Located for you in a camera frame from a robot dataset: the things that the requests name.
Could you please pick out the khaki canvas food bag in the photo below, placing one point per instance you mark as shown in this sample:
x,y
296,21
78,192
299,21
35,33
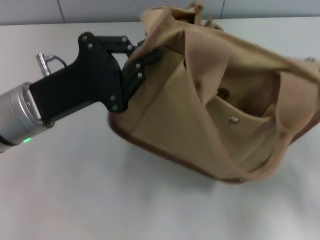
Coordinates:
x,y
175,120

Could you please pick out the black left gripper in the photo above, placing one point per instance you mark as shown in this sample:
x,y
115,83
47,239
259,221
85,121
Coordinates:
x,y
85,85

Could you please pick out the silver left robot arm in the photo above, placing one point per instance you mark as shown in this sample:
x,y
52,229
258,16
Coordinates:
x,y
17,117

